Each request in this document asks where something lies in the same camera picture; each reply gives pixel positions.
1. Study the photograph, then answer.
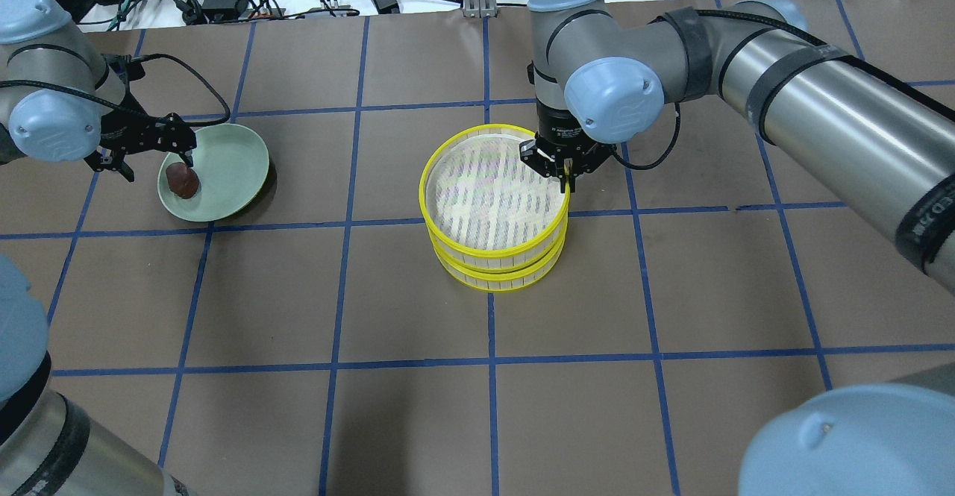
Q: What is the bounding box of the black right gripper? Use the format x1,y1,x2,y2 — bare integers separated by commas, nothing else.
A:
519,104,611,194

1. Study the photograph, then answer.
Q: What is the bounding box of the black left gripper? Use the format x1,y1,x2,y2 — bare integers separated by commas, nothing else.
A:
83,114,197,183

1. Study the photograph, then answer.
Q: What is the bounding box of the dark red bun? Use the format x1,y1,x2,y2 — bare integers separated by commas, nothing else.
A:
165,162,201,199

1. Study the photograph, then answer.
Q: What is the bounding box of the yellow rimmed steamer layer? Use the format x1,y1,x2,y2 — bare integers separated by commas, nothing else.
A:
417,125,570,268
429,219,569,293

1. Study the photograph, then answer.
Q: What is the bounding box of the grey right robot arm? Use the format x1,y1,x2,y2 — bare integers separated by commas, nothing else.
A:
522,0,953,495

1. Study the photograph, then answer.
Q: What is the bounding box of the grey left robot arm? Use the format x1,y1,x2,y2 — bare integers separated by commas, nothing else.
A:
1,0,197,182

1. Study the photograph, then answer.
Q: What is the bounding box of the light green round plate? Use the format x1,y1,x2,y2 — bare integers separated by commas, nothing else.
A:
157,123,270,223

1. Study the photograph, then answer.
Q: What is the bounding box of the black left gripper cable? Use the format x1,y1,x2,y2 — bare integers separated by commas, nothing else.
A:
0,53,232,128

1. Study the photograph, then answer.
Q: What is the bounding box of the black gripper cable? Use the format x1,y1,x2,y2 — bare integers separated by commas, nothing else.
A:
616,101,682,172
0,53,232,128

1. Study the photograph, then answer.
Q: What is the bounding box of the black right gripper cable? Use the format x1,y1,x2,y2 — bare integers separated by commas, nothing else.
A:
616,101,682,172

